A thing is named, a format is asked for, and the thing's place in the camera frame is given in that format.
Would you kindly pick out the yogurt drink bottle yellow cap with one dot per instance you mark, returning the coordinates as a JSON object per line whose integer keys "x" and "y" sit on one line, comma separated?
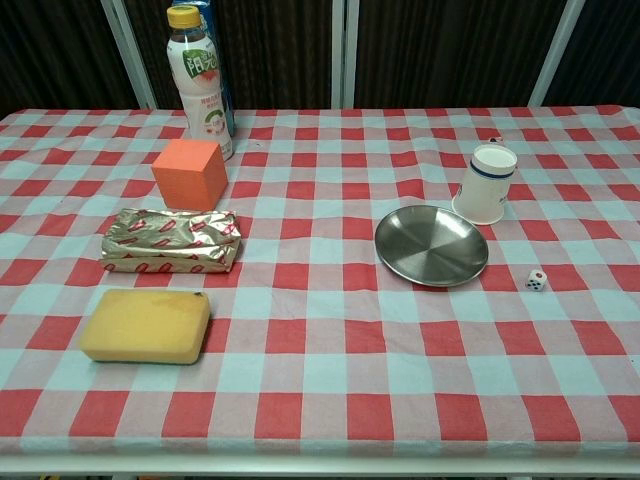
{"x": 197, "y": 100}

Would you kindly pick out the white paper cup blue stripe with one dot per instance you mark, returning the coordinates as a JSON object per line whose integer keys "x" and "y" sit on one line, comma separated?
{"x": 482, "y": 195}

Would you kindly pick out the round silver metal plate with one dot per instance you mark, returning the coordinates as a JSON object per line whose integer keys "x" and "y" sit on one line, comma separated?
{"x": 430, "y": 247}

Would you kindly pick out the blue white drink carton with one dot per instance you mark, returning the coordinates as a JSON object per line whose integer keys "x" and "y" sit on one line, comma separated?
{"x": 209, "y": 20}

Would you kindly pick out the gold foil snack packet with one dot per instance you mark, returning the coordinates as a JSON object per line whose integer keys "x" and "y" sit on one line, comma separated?
{"x": 170, "y": 242}

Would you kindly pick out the dark folding screen panel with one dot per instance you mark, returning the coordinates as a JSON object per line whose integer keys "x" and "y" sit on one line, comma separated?
{"x": 450, "y": 50}
{"x": 50, "y": 50}
{"x": 275, "y": 50}
{"x": 605, "y": 50}

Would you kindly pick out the yellow sponge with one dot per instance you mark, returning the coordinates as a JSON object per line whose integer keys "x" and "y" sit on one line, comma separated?
{"x": 145, "y": 325}

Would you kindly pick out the small white die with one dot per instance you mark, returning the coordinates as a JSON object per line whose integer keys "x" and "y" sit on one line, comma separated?
{"x": 535, "y": 281}

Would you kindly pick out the orange cube block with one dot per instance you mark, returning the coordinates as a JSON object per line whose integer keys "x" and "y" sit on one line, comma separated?
{"x": 187, "y": 175}

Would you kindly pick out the white table frame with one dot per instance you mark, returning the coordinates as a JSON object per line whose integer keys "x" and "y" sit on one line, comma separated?
{"x": 320, "y": 462}

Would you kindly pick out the red white checkered tablecloth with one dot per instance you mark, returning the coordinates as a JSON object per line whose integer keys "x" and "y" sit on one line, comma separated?
{"x": 320, "y": 350}

